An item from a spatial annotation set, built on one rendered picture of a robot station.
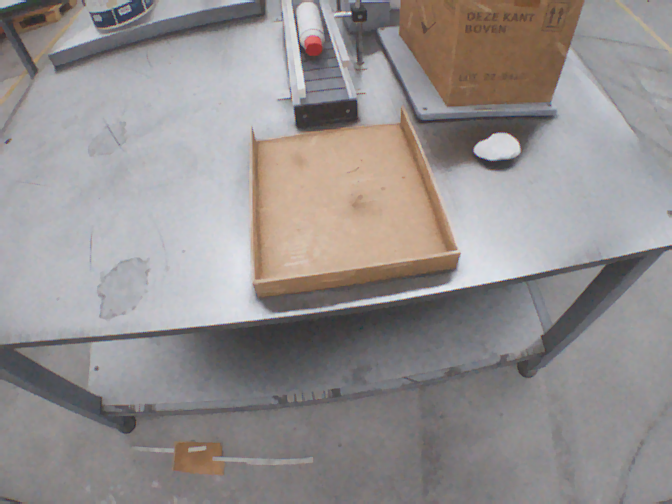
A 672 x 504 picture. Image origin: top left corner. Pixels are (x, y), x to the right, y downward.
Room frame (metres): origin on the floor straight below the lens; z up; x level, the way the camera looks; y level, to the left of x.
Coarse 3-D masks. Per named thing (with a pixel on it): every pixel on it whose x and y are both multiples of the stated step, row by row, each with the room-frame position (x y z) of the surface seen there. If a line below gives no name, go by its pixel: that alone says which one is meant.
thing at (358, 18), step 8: (360, 0) 0.79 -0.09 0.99; (352, 8) 0.79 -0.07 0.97; (360, 8) 0.79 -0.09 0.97; (336, 16) 0.78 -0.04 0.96; (344, 16) 0.78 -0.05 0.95; (352, 16) 0.78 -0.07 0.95; (360, 16) 0.78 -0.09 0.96; (360, 24) 0.79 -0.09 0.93; (360, 32) 0.79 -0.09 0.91; (360, 40) 0.79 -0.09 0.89; (360, 48) 0.79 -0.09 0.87; (360, 56) 0.79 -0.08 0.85
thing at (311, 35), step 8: (304, 8) 0.90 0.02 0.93; (312, 8) 0.90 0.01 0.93; (304, 16) 0.85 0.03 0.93; (312, 16) 0.85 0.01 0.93; (304, 24) 0.81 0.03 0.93; (312, 24) 0.80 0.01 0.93; (320, 24) 0.82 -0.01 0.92; (304, 32) 0.78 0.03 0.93; (312, 32) 0.77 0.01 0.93; (320, 32) 0.78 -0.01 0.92; (304, 40) 0.77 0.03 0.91; (312, 40) 0.74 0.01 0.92; (320, 40) 0.76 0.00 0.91; (304, 48) 0.78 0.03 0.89; (312, 48) 0.73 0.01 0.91; (320, 48) 0.73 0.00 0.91
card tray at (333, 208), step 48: (288, 144) 0.54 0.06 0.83; (336, 144) 0.52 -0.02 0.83; (384, 144) 0.52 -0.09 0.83; (288, 192) 0.43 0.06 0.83; (336, 192) 0.42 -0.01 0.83; (384, 192) 0.41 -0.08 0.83; (432, 192) 0.39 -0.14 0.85; (288, 240) 0.34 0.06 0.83; (336, 240) 0.33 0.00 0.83; (384, 240) 0.33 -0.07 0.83; (432, 240) 0.32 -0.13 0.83; (288, 288) 0.26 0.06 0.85
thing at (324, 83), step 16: (304, 0) 1.08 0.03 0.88; (320, 16) 0.96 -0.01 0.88; (304, 64) 0.72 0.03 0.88; (320, 64) 0.72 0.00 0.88; (336, 64) 0.71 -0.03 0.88; (304, 80) 0.66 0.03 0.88; (320, 80) 0.66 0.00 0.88; (336, 80) 0.65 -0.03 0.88; (320, 96) 0.60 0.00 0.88; (336, 96) 0.60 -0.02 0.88
